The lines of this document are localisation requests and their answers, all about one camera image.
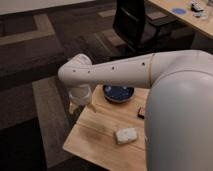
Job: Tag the small objects on far desk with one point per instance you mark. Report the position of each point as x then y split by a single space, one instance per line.
201 8

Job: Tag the wooden far desk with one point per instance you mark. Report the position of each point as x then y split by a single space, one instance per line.
204 26

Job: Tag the black office chair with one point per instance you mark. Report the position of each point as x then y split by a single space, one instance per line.
135 27

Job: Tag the dark blue bowl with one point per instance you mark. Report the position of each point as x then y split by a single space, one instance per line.
118 94

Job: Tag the white sponge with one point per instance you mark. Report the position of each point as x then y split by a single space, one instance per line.
126 135

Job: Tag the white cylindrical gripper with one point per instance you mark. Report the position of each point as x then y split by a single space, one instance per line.
80 95

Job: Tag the blue round disc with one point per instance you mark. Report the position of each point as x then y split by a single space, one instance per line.
179 11

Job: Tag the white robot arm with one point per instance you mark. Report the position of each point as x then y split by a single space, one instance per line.
179 108

